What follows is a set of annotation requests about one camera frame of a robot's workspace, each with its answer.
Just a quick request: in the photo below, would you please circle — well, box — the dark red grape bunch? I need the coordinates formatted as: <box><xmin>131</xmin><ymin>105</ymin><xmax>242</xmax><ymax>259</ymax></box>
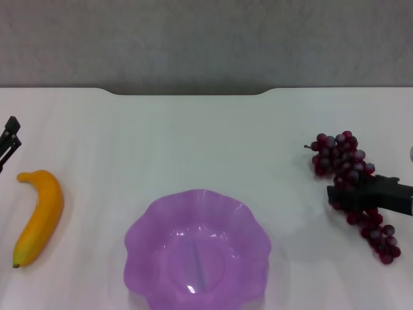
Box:
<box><xmin>303</xmin><ymin>130</ymin><xmax>402</xmax><ymax>265</ymax></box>

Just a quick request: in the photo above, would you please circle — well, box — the purple wavy plastic bowl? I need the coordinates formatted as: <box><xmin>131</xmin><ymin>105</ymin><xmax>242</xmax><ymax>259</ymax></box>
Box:
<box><xmin>123</xmin><ymin>189</ymin><xmax>271</xmax><ymax>310</ymax></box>

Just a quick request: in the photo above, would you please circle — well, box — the yellow banana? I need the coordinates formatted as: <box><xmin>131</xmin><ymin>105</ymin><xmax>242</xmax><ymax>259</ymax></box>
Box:
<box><xmin>12</xmin><ymin>169</ymin><xmax>65</xmax><ymax>269</ymax></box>

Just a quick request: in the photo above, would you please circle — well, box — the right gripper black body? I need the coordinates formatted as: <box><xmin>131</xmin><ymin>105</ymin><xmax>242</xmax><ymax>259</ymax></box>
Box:
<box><xmin>380</xmin><ymin>183</ymin><xmax>413</xmax><ymax>216</ymax></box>

